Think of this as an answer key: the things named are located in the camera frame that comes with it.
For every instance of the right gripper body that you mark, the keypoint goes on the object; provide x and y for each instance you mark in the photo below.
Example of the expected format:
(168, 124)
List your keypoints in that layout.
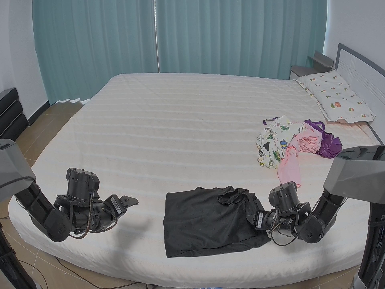
(266, 220)

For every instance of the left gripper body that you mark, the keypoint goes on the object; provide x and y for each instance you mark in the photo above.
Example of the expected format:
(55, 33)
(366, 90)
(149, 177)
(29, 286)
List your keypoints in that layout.
(108, 212)

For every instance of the black T-shirt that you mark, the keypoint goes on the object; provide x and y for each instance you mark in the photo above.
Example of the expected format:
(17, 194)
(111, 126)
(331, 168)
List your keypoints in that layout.
(210, 221)

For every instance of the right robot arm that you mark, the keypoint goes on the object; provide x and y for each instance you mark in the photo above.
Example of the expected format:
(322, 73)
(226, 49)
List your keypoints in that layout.
(346, 170)

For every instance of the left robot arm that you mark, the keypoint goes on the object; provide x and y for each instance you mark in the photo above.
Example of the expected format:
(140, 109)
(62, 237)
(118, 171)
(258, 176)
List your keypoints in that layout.
(30, 197)

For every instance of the pink garment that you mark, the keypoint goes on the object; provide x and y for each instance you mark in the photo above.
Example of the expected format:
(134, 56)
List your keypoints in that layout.
(288, 167)

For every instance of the white printed garment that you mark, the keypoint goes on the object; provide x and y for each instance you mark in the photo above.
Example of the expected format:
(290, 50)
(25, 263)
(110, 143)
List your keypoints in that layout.
(275, 140)

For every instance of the purple garment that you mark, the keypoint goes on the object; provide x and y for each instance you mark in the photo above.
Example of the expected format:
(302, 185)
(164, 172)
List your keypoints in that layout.
(329, 144)

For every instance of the bed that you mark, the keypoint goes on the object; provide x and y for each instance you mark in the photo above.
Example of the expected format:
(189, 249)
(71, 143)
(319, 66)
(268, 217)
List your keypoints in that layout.
(180, 131)

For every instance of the black chest of drawers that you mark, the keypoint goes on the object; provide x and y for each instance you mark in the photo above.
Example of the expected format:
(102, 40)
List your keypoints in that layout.
(10, 113)

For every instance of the white printed pillow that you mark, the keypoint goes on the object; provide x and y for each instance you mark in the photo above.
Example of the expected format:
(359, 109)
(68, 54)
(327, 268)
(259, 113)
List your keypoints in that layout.
(337, 96)

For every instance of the grey bedside table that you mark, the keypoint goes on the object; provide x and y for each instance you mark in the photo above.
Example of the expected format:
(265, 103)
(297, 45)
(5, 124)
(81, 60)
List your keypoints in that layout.
(315, 62)

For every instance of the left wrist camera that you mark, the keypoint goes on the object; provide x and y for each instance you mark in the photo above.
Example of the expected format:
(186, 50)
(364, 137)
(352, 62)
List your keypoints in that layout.
(93, 183)

